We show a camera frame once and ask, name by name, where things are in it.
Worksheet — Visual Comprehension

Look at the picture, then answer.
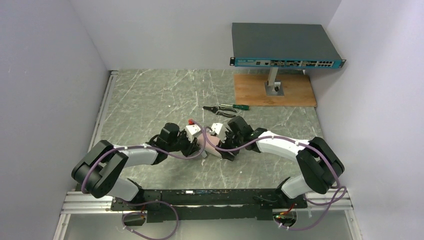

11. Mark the pink umbrella case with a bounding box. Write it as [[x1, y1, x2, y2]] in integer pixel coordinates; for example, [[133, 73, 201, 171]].
[[196, 132, 222, 159]]

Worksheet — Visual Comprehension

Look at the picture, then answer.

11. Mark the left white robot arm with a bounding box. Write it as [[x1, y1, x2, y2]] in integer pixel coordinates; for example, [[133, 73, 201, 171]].
[[71, 122, 207, 205]]

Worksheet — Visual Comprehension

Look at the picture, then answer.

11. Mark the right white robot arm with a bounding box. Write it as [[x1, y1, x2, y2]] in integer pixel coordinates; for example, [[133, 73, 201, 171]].
[[218, 116, 345, 200]]

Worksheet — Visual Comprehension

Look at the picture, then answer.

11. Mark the wooden base board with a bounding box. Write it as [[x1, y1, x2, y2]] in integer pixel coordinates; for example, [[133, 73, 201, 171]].
[[233, 74, 317, 107]]

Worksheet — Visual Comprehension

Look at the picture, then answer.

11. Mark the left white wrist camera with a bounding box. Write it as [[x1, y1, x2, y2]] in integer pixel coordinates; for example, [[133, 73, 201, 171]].
[[184, 119, 202, 143]]

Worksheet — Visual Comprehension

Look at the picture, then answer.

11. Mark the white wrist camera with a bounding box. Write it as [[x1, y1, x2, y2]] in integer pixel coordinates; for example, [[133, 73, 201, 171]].
[[206, 123, 227, 141], [184, 119, 202, 143]]

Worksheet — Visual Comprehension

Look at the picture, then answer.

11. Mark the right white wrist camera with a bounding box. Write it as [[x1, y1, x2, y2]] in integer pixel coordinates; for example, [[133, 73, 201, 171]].
[[206, 123, 227, 141]]

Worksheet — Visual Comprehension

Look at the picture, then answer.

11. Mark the metal stand post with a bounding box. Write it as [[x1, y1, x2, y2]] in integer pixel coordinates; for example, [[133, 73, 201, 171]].
[[264, 67, 284, 96]]

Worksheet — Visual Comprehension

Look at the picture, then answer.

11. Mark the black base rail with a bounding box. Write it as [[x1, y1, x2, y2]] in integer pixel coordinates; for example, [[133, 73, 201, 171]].
[[111, 188, 308, 223]]

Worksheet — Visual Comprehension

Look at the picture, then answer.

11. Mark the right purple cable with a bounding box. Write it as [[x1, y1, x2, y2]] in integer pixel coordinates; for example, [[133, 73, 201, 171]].
[[202, 127, 348, 232]]

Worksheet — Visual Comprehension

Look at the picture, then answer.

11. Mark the teal network switch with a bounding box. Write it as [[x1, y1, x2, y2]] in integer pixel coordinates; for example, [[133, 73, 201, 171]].
[[229, 22, 346, 69]]

